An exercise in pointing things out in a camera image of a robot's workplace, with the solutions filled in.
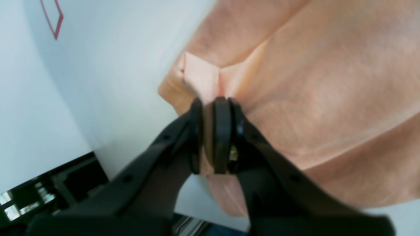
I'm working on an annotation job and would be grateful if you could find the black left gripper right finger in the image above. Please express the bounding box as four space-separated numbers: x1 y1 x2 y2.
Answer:
213 97 395 236

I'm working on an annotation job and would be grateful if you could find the red triangle sticker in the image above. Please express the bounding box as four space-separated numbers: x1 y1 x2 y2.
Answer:
40 0 64 41

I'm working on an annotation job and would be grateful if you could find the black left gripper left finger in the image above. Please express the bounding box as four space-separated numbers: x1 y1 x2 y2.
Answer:
28 98 202 236

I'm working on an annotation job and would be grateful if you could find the peach pink T-shirt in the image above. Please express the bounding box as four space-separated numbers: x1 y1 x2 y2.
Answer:
158 0 420 208

